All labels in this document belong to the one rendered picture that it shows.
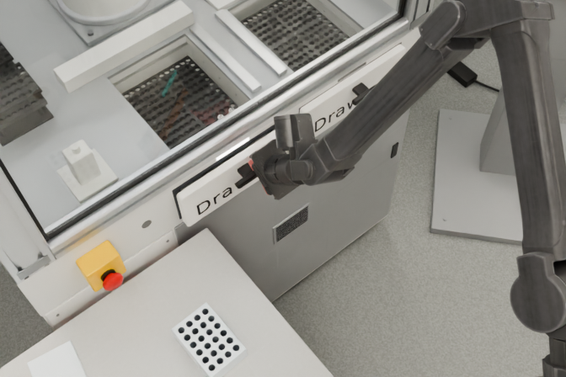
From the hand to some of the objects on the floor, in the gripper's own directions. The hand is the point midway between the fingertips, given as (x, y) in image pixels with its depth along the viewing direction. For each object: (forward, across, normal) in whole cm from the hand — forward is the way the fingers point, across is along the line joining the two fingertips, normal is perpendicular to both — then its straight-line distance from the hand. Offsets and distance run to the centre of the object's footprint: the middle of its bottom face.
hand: (259, 169), depth 146 cm
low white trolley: (+52, +77, -44) cm, 103 cm away
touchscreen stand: (+63, +63, +95) cm, 130 cm away
